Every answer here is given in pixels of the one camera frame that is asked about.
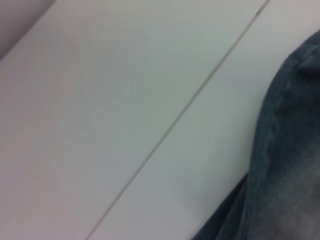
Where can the blue denim shorts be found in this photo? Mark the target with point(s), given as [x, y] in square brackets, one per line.
[282, 162]

